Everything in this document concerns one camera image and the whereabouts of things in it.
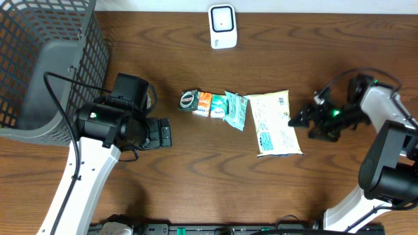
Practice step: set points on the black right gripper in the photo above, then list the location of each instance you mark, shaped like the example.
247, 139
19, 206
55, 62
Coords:
332, 133

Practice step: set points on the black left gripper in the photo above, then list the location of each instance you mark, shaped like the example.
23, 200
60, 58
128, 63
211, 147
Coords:
158, 132

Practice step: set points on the large beige snack bag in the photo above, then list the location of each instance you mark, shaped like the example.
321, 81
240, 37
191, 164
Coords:
271, 115

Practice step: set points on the dark green round-logo packet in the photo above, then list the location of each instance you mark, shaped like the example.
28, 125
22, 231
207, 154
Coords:
189, 100

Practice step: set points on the orange small snack packet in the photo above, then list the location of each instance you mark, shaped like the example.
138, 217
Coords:
204, 105

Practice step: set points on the teal small snack packet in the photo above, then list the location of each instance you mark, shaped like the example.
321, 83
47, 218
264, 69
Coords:
219, 106

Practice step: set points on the light green snack packet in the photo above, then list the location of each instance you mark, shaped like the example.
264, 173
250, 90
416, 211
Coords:
237, 106

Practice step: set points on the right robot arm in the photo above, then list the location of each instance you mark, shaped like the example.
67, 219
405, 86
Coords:
387, 179

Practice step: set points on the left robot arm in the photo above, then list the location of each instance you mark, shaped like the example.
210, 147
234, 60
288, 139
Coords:
100, 131

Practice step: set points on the white barcode scanner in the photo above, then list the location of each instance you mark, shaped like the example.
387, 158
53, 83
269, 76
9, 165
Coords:
223, 29

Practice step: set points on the dark grey mesh plastic basket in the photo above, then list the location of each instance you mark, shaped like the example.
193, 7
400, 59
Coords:
38, 36

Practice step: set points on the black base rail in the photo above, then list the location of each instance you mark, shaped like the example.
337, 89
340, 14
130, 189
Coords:
115, 228

